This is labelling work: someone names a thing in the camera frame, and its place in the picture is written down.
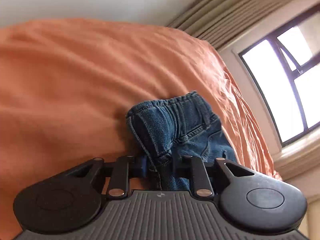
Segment blue denim jeans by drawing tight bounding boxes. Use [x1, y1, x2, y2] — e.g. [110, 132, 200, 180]
[126, 91, 237, 191]

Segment orange bed sheet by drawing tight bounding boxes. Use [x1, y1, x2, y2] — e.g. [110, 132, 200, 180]
[1, 19, 280, 239]

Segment dark framed window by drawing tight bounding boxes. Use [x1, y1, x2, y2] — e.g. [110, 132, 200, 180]
[239, 4, 319, 146]

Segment beige curtain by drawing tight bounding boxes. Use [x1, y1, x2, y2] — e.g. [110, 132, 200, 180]
[168, 0, 294, 50]

